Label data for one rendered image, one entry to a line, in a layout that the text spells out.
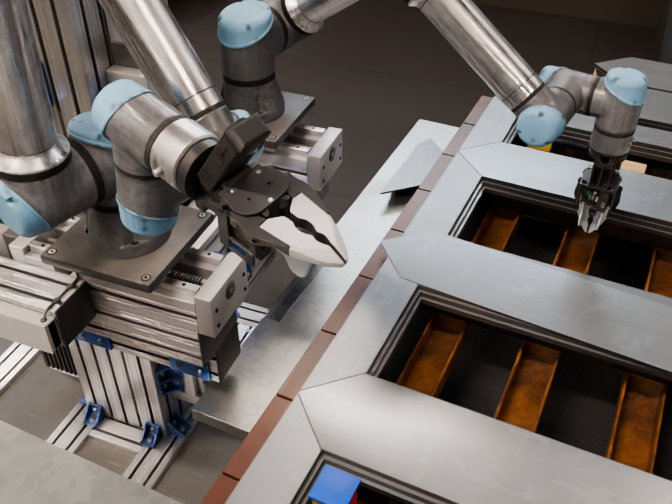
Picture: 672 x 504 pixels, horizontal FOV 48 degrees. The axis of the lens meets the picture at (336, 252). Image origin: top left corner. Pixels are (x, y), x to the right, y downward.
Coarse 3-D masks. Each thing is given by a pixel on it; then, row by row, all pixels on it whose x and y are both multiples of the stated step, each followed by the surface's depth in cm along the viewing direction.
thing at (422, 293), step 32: (512, 128) 204; (480, 192) 182; (512, 192) 182; (544, 192) 179; (640, 224) 172; (416, 288) 152; (480, 320) 149; (512, 320) 146; (384, 352) 140; (608, 352) 141; (320, 448) 122; (384, 480) 118
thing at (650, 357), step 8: (664, 304) 148; (664, 312) 146; (656, 320) 145; (664, 320) 145; (656, 328) 143; (664, 328) 143; (656, 336) 141; (664, 336) 141; (648, 344) 140; (656, 344) 140; (664, 344) 140; (648, 352) 138; (656, 352) 138; (664, 352) 138; (648, 360) 137; (656, 360) 137; (664, 360) 137; (664, 368) 135
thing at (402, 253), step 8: (424, 232) 166; (432, 232) 166; (400, 240) 164; (408, 240) 164; (416, 240) 164; (424, 240) 164; (392, 248) 162; (400, 248) 162; (408, 248) 162; (416, 248) 162; (392, 256) 160; (400, 256) 160; (408, 256) 160; (400, 264) 158; (408, 264) 158; (400, 272) 156
